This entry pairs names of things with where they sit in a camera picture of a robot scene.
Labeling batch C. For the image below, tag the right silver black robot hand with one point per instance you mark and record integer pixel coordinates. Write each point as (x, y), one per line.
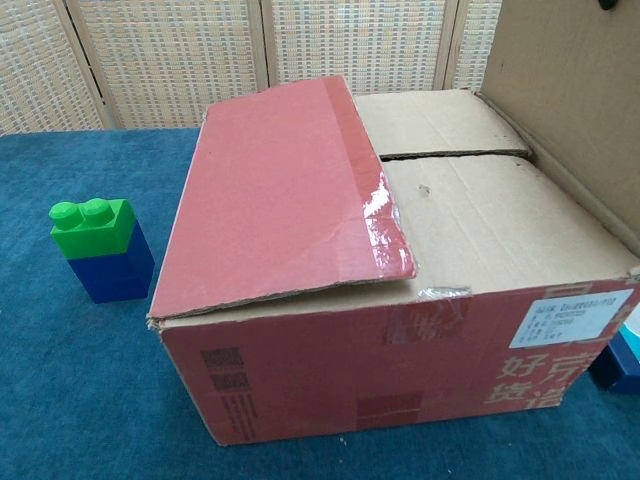
(609, 4)

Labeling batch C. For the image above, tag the red cardboard box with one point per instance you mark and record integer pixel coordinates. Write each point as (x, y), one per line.
(350, 360)

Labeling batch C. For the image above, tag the blue grey book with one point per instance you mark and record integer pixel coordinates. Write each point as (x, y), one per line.
(622, 370)

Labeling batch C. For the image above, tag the green toy brick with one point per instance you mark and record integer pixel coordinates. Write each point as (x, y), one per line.
(95, 232)

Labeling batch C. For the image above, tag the blue toy brick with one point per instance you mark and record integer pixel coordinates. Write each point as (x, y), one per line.
(112, 277)

